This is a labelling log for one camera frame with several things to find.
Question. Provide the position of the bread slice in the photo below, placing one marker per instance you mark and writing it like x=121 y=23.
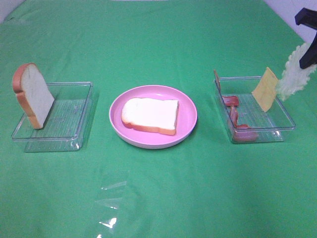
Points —
x=32 y=94
x=151 y=115

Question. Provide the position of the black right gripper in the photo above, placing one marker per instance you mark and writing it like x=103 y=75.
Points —
x=308 y=18

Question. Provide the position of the yellow cheese slice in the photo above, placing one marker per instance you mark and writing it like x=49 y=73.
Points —
x=265 y=92

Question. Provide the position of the clear plastic tray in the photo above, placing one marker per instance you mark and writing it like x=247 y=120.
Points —
x=68 y=124
x=271 y=126

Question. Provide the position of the green lettuce leaf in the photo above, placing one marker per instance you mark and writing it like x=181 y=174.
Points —
x=293 y=77

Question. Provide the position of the left clear plastic tray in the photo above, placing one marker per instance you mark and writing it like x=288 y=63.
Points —
x=68 y=124

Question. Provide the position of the bacon strip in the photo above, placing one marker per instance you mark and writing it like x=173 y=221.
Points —
x=239 y=133
x=227 y=100

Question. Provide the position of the right clear plastic tray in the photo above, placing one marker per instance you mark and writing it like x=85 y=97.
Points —
x=271 y=126

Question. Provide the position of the pink round plate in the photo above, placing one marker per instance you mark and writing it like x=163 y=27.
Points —
x=186 y=120

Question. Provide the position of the green tablecloth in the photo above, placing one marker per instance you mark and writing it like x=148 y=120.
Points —
x=204 y=187

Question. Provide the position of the clear tape patch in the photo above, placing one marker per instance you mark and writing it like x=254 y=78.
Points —
x=108 y=202

